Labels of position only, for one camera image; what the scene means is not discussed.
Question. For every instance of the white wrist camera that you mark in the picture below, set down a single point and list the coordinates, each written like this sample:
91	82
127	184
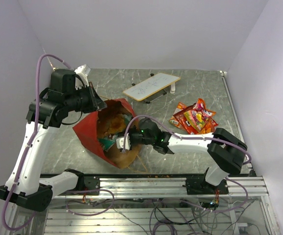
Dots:
83	71
123	142

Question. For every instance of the red paper bag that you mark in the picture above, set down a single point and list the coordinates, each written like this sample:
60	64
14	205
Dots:
109	122

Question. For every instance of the small whiteboard yellow frame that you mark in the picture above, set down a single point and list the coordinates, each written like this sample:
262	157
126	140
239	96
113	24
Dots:
150	86

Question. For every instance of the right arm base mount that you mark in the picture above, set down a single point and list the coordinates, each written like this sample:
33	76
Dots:
197	185

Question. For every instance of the red doritos chip bag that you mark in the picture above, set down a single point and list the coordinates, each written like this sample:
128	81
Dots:
197	123

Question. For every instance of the aluminium rail frame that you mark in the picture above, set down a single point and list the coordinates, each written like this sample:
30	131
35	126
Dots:
153	205

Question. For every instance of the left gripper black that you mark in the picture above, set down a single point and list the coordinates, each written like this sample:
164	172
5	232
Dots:
99	103

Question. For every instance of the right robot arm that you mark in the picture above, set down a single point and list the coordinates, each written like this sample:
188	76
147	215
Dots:
228	152

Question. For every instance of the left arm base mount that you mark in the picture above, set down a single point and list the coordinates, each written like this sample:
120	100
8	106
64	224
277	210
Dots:
85	182

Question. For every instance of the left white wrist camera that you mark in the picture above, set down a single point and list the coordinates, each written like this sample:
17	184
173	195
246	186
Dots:
83	71

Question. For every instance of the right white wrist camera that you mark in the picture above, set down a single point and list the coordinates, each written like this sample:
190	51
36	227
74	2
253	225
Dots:
123	142

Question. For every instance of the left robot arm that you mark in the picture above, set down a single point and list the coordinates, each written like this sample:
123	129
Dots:
69	91

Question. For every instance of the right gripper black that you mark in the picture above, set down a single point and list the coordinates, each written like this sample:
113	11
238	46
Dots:
130	132

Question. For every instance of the teal snack packet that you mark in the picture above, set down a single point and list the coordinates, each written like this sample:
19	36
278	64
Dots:
106	143

